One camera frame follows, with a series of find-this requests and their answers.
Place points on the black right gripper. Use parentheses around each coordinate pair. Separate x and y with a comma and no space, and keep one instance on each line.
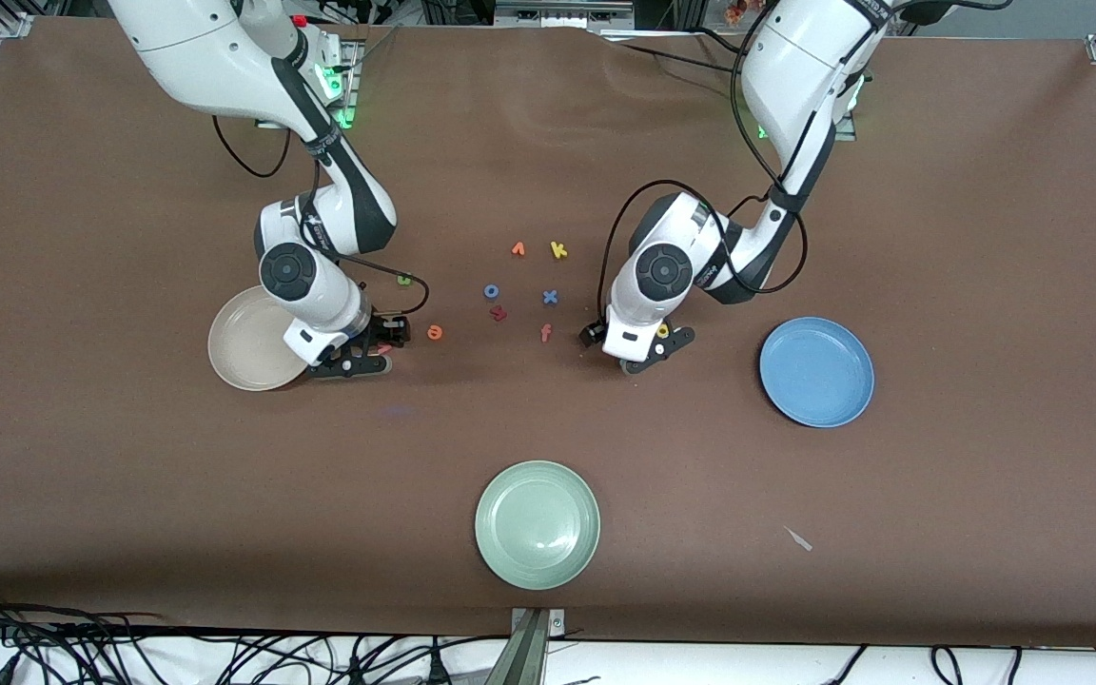
(384,332)

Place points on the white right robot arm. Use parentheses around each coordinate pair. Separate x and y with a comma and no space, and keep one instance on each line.
(196,48)

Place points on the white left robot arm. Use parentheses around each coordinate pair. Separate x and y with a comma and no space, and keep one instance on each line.
(795,67)

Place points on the red letter s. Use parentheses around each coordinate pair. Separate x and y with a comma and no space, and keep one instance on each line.
(499,313)

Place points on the beige brown plate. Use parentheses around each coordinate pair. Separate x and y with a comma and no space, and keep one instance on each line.
(244,347)

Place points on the brown table cover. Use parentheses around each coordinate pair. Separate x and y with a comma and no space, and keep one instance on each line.
(548,143)

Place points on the pale green plate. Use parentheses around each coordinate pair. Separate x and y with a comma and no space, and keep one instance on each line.
(538,525)

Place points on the blue plate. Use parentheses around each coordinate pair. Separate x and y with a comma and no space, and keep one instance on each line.
(816,372)

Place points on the white paper scrap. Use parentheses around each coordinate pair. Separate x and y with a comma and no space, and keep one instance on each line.
(800,540)

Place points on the dark equipment rack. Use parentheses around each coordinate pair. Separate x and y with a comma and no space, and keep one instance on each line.
(557,11)

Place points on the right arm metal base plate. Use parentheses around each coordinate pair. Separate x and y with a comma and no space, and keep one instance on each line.
(350,95)

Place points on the aluminium bracket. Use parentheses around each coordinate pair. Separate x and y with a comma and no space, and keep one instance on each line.
(531,647)

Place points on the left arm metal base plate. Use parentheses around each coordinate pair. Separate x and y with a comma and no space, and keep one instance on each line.
(848,133)

